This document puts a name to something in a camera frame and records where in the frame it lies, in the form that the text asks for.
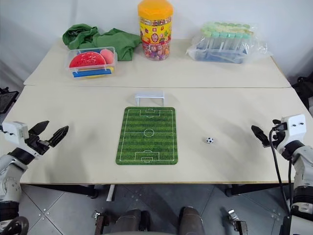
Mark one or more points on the green soccer field mat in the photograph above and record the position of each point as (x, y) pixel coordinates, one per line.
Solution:
(148, 137)

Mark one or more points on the small white goal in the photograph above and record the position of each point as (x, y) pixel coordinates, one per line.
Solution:
(149, 96)

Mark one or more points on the plastic bag of test tubes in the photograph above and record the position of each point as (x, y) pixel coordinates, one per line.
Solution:
(225, 46)

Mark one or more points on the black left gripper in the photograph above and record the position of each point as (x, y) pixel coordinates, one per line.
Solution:
(38, 145)

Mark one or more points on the pink round toy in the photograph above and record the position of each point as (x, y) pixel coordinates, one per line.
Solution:
(107, 55)

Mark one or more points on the black table frame bar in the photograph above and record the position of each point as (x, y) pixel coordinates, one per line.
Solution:
(254, 189)
(68, 189)

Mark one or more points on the small soccer ball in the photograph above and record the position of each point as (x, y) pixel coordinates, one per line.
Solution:
(209, 140)

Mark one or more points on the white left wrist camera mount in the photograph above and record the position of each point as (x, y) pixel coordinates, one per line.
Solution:
(13, 131)

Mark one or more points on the green cloth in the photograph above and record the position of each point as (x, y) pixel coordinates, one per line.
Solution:
(115, 41)

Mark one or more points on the white table leg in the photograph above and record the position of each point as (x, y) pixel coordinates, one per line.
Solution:
(111, 193)

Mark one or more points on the dark rounded shape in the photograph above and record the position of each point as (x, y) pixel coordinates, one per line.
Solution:
(192, 221)

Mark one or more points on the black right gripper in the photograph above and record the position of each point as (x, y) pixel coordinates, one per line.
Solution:
(275, 137)

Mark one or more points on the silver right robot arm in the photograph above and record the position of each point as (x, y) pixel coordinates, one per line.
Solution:
(302, 171)

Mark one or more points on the candy jar with orange lid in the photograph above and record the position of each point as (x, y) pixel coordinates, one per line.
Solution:
(155, 34)

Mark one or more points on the black mesh object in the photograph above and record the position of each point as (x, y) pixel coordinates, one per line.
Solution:
(7, 99)

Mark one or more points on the black bag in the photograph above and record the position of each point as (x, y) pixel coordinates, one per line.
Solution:
(304, 90)

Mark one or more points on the clear plastic toy box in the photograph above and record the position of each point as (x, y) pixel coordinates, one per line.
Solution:
(91, 73)

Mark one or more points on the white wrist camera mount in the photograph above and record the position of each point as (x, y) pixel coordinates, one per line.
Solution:
(296, 127)
(13, 131)

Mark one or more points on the blue toy bar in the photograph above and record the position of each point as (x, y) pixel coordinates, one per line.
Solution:
(90, 73)

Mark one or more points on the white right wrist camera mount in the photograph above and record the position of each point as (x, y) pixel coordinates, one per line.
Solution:
(296, 127)

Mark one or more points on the red watermelon slice toy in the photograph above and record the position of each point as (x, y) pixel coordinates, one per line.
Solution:
(86, 60)

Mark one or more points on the yellow toy disc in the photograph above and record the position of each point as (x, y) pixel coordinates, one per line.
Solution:
(110, 69)

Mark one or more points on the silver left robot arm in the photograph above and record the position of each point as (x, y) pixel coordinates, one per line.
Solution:
(9, 169)

